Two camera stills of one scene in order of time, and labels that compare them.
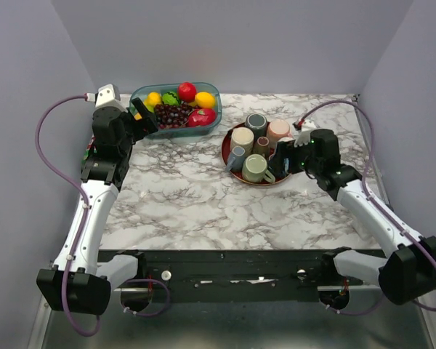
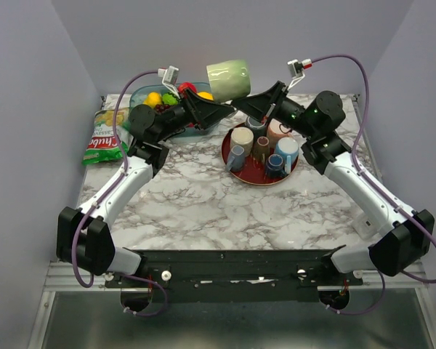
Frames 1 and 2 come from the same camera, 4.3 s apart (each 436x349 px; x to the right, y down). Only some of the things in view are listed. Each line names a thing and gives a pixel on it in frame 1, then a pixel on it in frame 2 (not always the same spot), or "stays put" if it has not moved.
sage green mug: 254,169 → 229,80
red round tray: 225,152 stays put
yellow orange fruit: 152,99 stays put
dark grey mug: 258,122 stays put
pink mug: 278,129 stays put
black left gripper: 144,126 → 205,112
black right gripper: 286,150 → 259,107
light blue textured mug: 236,158 stays put
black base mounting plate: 238,275 stays put
